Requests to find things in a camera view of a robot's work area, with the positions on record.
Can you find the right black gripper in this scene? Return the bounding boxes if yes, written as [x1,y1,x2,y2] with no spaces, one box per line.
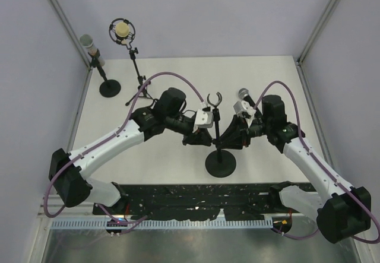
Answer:
[217,113,272,148]

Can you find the black round-base mic stand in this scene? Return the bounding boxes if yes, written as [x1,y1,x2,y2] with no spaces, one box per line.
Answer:
[205,92,236,178]

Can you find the black silver handheld microphone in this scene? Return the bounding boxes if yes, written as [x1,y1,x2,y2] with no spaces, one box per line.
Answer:
[237,88,262,118]

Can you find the cream condenser microphone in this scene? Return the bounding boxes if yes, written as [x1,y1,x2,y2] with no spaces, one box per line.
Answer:
[115,21,130,44]

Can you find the black tripod stand with shockmount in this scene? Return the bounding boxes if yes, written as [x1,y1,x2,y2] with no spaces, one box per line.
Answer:
[108,18,157,107]

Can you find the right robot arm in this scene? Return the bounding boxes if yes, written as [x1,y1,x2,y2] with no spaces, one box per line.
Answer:
[220,88,371,243]

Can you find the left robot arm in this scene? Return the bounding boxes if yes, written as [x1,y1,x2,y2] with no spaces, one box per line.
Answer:
[49,88,212,214]

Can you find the rear black round-base stand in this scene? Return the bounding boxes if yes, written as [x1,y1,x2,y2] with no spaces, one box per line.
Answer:
[90,50,121,98]

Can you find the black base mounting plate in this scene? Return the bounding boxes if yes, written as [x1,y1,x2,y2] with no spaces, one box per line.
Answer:
[108,183,291,221]

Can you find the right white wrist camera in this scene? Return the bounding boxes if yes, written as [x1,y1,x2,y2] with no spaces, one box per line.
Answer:
[233,100,255,126]

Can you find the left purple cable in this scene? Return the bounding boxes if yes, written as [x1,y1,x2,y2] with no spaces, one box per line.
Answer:
[43,71,208,237]

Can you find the purple cable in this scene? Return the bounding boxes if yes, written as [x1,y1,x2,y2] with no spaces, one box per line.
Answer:
[254,80,380,244]
[43,71,208,237]

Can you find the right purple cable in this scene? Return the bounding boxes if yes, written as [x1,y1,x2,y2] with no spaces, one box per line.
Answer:
[254,80,380,244]

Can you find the white slotted cable duct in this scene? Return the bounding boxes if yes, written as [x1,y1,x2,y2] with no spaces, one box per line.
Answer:
[50,217,273,230]

